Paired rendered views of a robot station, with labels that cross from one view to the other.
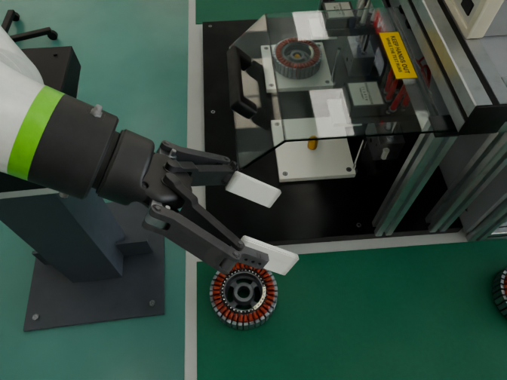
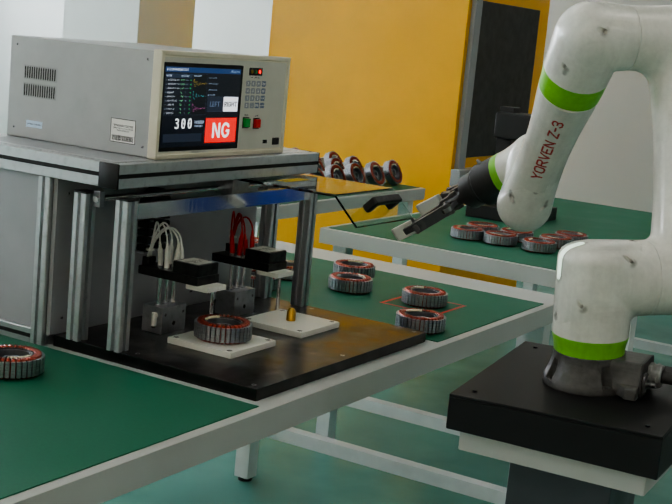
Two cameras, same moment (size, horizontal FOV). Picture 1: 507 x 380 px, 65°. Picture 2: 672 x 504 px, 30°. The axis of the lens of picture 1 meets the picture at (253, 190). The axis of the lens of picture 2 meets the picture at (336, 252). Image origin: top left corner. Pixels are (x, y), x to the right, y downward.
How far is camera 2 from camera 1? 293 cm
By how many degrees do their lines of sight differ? 106
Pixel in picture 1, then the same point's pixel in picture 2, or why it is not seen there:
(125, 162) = not seen: hidden behind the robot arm
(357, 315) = (357, 310)
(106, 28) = not seen: outside the picture
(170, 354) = not seen: outside the picture
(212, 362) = (461, 327)
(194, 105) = (349, 375)
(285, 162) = (323, 323)
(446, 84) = (303, 166)
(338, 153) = (277, 314)
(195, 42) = (282, 398)
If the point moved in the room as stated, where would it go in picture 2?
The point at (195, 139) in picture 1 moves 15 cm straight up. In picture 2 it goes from (374, 365) to (382, 291)
